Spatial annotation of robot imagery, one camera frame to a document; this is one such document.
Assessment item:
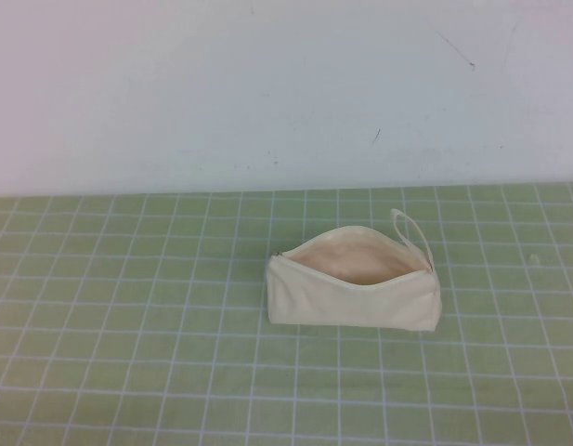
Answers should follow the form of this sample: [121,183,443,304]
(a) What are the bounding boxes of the cream fabric pencil case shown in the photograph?
[266,208,441,333]

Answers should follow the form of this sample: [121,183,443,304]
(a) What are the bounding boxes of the green grid cutting mat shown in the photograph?
[0,181,573,446]

